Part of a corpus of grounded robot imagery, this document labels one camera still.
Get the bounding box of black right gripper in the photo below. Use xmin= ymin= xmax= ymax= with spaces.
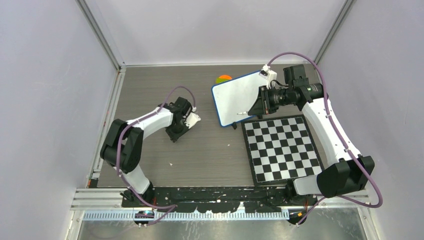
xmin=249 ymin=84 xmax=293 ymax=116

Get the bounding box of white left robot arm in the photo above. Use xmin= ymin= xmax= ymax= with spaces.
xmin=99 ymin=97 xmax=201 ymax=207

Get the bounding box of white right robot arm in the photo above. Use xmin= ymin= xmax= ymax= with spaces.
xmin=247 ymin=64 xmax=375 ymax=205

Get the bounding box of blue framed whiteboard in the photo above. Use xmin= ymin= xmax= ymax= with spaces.
xmin=211 ymin=71 xmax=267 ymax=127

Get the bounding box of black white checkerboard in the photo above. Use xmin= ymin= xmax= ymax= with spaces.
xmin=241 ymin=114 xmax=324 ymax=186

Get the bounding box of orange green round object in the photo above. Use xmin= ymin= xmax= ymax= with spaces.
xmin=215 ymin=75 xmax=233 ymax=84

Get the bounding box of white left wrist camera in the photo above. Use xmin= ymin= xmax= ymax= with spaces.
xmin=184 ymin=107 xmax=201 ymax=129

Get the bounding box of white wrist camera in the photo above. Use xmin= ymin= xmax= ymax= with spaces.
xmin=184 ymin=107 xmax=201 ymax=129
xmin=259 ymin=64 xmax=278 ymax=89

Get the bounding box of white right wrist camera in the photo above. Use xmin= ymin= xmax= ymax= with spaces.
xmin=259 ymin=64 xmax=278 ymax=89

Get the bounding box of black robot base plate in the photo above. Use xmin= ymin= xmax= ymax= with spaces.
xmin=120 ymin=186 xmax=319 ymax=215

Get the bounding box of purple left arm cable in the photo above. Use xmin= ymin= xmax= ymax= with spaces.
xmin=115 ymin=86 xmax=197 ymax=226

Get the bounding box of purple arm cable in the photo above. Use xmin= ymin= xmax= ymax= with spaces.
xmin=266 ymin=51 xmax=384 ymax=227
xmin=115 ymin=86 xmax=197 ymax=226

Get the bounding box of aluminium front frame rail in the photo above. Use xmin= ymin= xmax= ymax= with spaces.
xmin=71 ymin=187 xmax=358 ymax=225

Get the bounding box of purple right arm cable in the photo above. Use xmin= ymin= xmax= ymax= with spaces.
xmin=266 ymin=51 xmax=384 ymax=227

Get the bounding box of aluminium left frame post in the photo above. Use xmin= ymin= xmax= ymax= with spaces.
xmin=75 ymin=0 xmax=124 ymax=73

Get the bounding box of aluminium frame post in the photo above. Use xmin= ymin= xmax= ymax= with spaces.
xmin=75 ymin=0 xmax=124 ymax=73
xmin=314 ymin=0 xmax=356 ymax=65

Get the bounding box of aluminium right frame post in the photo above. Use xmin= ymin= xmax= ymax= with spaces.
xmin=314 ymin=0 xmax=356 ymax=65

